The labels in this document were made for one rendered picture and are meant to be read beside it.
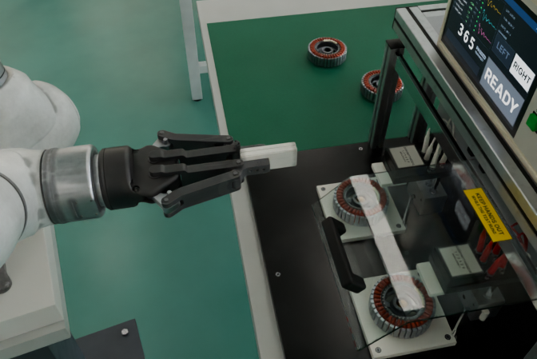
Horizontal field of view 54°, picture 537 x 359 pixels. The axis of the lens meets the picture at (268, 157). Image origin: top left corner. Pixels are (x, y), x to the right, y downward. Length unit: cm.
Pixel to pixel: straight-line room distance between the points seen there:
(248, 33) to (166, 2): 178
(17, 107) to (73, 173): 36
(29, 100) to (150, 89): 177
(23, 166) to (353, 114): 94
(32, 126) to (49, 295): 30
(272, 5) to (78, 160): 129
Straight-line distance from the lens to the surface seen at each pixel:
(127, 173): 63
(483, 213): 82
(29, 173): 65
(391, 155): 106
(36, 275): 109
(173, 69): 285
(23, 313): 106
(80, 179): 63
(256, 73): 152
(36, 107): 100
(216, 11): 181
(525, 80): 81
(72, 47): 315
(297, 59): 158
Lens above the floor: 166
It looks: 46 degrees down
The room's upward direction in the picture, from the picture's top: straight up
